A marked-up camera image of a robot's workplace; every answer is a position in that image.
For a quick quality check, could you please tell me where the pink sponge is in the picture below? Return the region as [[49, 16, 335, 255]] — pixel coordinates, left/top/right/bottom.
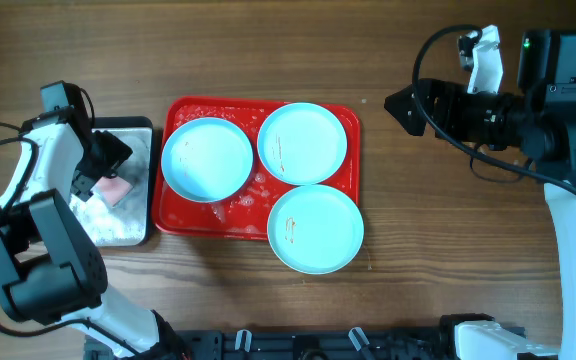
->
[[93, 176, 132, 207]]

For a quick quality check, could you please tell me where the light blue plate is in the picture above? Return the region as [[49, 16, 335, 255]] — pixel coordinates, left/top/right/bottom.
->
[[257, 102, 348, 186], [161, 117, 254, 203], [267, 185, 364, 275]]

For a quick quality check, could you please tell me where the light blue plate top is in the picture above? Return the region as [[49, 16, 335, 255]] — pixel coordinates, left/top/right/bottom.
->
[[257, 102, 348, 186]]

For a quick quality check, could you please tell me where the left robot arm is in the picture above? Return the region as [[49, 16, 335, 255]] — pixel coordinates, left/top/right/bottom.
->
[[0, 81, 192, 359]]

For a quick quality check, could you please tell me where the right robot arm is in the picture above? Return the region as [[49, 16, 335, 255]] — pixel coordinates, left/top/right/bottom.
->
[[384, 24, 576, 359]]

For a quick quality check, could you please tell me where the black soapy water tray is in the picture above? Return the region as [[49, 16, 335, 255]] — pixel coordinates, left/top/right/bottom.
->
[[69, 116, 159, 247]]

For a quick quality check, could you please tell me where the red plastic tray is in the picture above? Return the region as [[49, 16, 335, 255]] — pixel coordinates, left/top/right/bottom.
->
[[151, 96, 361, 241]]

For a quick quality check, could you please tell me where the light blue plate bottom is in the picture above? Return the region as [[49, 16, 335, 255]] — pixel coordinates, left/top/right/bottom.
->
[[267, 185, 364, 275]]

